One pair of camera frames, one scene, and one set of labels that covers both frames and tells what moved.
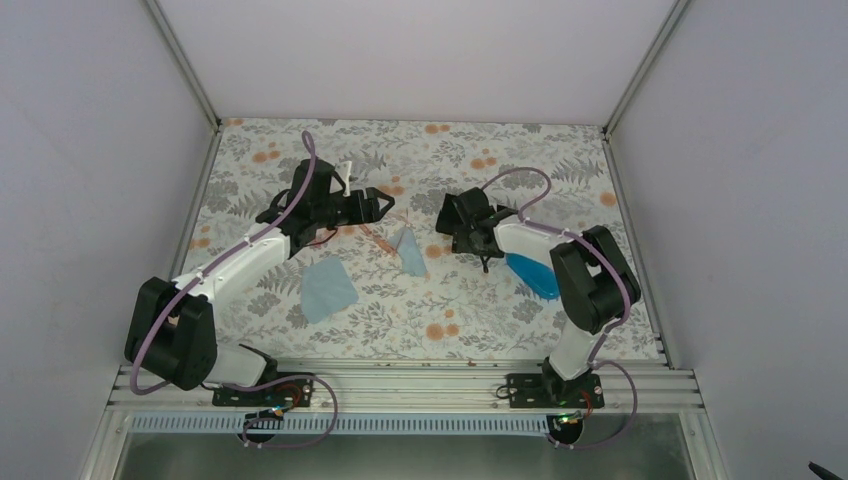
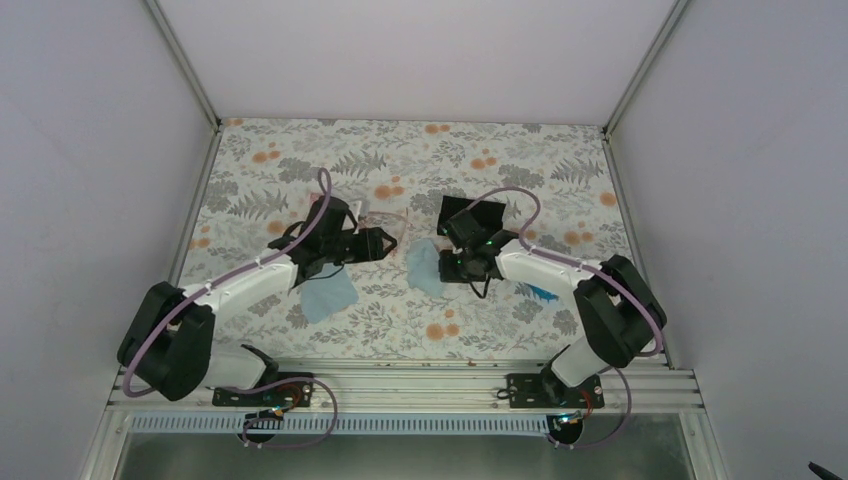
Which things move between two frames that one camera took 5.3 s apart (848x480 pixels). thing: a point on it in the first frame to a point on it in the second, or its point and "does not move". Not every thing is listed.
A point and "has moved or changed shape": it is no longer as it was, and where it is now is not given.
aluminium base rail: (631, 391) does not move
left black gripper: (361, 204) to (371, 248)
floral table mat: (391, 287) does not move
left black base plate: (292, 392) does not move
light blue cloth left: (325, 287) does not move
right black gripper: (460, 243) to (448, 274)
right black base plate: (546, 390) does not move
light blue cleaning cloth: (404, 240) has moved or changed shape
